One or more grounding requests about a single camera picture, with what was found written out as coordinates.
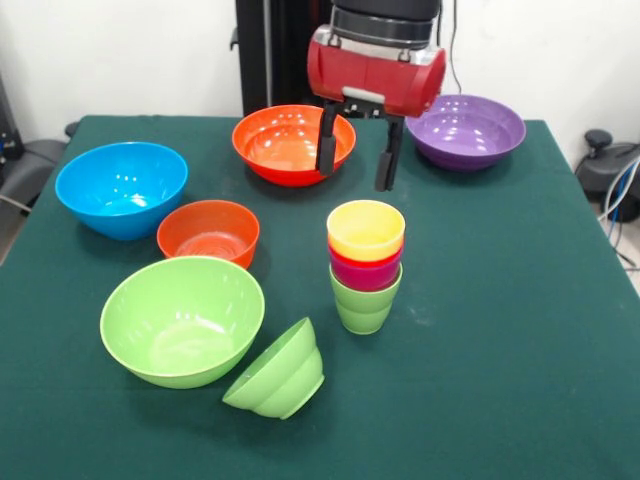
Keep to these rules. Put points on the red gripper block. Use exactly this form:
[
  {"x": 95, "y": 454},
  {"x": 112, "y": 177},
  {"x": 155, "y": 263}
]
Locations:
[{"x": 375, "y": 80}]

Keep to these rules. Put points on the yellow cup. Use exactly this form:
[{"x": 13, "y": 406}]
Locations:
[{"x": 365, "y": 230}]

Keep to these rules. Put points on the large orange bowl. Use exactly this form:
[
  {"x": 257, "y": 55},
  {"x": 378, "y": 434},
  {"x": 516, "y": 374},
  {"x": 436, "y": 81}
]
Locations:
[{"x": 280, "y": 150}]

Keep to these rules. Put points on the red cup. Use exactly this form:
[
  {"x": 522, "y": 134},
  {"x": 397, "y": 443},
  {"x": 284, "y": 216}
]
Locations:
[{"x": 337, "y": 254}]

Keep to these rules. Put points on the large purple bowl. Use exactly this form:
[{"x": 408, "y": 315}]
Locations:
[{"x": 465, "y": 135}]

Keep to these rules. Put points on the purple cup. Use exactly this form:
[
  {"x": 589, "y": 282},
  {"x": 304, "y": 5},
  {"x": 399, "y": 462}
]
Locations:
[{"x": 365, "y": 277}]

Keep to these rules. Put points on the green cup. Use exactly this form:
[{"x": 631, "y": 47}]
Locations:
[{"x": 365, "y": 310}]

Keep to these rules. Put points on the small orange bowl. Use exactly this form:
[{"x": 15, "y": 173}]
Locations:
[{"x": 207, "y": 240}]

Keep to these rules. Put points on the small green bowl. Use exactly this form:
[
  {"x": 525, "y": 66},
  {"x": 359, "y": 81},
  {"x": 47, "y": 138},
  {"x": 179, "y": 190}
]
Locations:
[{"x": 285, "y": 380}]

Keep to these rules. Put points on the blue bowl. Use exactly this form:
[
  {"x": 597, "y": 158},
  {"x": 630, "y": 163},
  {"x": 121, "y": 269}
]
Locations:
[{"x": 120, "y": 190}]

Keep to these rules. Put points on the large green bowl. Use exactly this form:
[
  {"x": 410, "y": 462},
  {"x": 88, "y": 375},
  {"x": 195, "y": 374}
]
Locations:
[{"x": 180, "y": 325}]

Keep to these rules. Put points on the dark green tablecloth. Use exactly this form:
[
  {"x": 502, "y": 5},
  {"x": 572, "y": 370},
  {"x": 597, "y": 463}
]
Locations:
[{"x": 450, "y": 375}]

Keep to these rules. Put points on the black machine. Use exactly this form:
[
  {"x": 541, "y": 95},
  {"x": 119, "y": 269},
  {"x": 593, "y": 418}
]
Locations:
[{"x": 7, "y": 120}]

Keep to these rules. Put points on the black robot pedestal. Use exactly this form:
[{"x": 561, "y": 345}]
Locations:
[{"x": 270, "y": 50}]

